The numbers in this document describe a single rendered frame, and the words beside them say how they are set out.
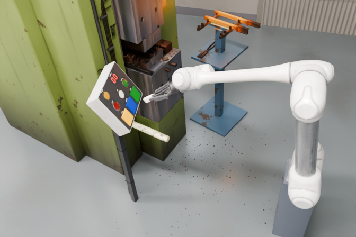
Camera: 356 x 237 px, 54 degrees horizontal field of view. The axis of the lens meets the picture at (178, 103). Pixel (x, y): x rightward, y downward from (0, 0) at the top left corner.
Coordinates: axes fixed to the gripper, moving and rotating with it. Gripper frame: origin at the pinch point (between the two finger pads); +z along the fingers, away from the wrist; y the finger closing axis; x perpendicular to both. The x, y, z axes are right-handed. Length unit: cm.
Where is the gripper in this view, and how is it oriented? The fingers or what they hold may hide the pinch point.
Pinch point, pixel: (149, 98)
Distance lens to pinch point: 197.4
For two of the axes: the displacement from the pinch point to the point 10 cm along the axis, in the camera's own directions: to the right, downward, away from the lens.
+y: 1.4, -6.6, 7.4
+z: -8.2, 3.4, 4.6
